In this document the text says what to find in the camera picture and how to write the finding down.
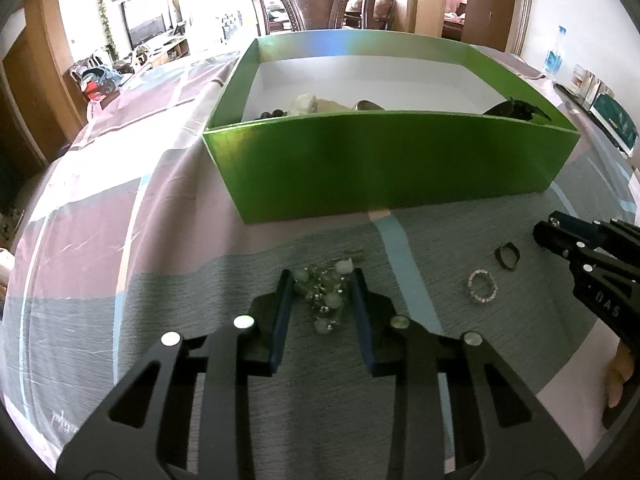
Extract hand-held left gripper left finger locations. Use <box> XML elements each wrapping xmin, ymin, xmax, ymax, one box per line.
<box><xmin>55</xmin><ymin>269</ymin><xmax>296</xmax><ymax>480</ymax></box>

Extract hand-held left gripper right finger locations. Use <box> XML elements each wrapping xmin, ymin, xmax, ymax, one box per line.
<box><xmin>350</xmin><ymin>267</ymin><xmax>586</xmax><ymax>480</ymax></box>

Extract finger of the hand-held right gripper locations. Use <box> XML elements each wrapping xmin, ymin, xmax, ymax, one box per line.
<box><xmin>597</xmin><ymin>218</ymin><xmax>640</xmax><ymax>261</ymax></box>
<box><xmin>532</xmin><ymin>212</ymin><xmax>616</xmax><ymax>267</ymax></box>

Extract green bead jewelry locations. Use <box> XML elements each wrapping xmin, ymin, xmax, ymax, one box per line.
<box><xmin>295</xmin><ymin>249</ymin><xmax>366</xmax><ymax>336</ymax></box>

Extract dark square ring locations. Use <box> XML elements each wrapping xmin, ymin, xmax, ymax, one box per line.
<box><xmin>494</xmin><ymin>242</ymin><xmax>522</xmax><ymax>271</ymax></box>

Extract silver rhinestone ring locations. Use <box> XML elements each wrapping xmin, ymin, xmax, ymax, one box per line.
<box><xmin>467</xmin><ymin>270</ymin><xmax>499</xmax><ymax>306</ymax></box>

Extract green cardboard box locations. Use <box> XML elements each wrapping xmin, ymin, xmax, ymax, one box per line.
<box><xmin>202</xmin><ymin>30</ymin><xmax>582</xmax><ymax>224</ymax></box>

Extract person's right hand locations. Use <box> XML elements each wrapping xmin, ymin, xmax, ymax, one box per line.
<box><xmin>602</xmin><ymin>342</ymin><xmax>640</xmax><ymax>411</ymax></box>

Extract green white book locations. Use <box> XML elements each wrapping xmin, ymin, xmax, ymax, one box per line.
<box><xmin>590</xmin><ymin>85</ymin><xmax>640</xmax><ymax>153</ymax></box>

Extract black flat board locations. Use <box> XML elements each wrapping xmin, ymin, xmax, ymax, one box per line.
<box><xmin>552</xmin><ymin>82</ymin><xmax>596</xmax><ymax>117</ymax></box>

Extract small card boxes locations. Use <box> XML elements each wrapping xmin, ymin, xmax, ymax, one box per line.
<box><xmin>570</xmin><ymin>64</ymin><xmax>601</xmax><ymax>96</ymax></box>

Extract clear water bottle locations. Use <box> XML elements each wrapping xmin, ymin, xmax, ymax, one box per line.
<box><xmin>544</xmin><ymin>26</ymin><xmax>568</xmax><ymax>81</ymax></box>

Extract wooden television cabinet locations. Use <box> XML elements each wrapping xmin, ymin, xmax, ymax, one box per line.
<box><xmin>135</xmin><ymin>35</ymin><xmax>191</xmax><ymax>68</ymax></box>

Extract wooden sofa with cushions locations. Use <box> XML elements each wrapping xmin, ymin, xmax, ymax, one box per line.
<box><xmin>345</xmin><ymin>0</ymin><xmax>396</xmax><ymax>31</ymax></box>

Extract pile of clothes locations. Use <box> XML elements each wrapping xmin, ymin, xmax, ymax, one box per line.
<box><xmin>80</xmin><ymin>65</ymin><xmax>121</xmax><ymax>103</ymax></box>

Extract flat screen television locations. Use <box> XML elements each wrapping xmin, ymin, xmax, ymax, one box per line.
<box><xmin>121</xmin><ymin>0</ymin><xmax>167</xmax><ymax>48</ymax></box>

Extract green ivy garland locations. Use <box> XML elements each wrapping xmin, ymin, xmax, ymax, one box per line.
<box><xmin>92</xmin><ymin>0</ymin><xmax>117</xmax><ymax>56</ymax></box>

